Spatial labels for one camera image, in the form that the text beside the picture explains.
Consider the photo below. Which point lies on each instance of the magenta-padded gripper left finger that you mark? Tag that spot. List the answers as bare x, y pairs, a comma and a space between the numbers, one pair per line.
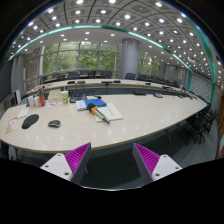
76, 156

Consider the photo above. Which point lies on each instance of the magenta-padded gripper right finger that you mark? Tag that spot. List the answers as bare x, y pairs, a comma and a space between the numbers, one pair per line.
148, 158

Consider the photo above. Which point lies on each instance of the black computer mouse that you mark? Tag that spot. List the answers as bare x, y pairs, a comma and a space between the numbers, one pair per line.
54, 123

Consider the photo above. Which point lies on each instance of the black mouse pad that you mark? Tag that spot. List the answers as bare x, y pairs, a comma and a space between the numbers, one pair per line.
30, 121

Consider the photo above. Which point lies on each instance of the black and orange handheld tool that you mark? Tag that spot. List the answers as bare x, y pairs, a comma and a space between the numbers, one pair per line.
98, 112

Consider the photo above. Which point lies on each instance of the colourful sticker sheet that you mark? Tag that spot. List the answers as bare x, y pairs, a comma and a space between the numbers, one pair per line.
53, 104

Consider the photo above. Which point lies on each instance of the blue book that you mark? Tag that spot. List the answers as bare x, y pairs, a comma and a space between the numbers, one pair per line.
96, 102

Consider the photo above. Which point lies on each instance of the pale yellow notepad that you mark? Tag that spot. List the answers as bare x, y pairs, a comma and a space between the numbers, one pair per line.
113, 111

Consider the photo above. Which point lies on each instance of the black desk device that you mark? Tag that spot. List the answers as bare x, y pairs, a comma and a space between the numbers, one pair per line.
77, 97

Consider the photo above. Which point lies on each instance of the green printed paper cup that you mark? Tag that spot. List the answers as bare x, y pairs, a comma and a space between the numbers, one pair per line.
64, 96

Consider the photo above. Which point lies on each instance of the white paper cup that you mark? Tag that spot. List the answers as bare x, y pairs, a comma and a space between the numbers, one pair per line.
30, 101

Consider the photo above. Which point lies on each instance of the long curved conference table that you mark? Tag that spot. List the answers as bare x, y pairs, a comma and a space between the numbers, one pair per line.
96, 84

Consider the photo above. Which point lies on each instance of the black desk microphones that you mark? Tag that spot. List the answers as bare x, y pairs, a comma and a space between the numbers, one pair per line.
106, 82

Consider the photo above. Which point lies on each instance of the black office chairs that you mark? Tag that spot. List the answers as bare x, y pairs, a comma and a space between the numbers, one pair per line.
106, 74

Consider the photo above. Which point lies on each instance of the ceiling lights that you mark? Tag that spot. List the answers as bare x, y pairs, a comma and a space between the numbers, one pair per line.
103, 11

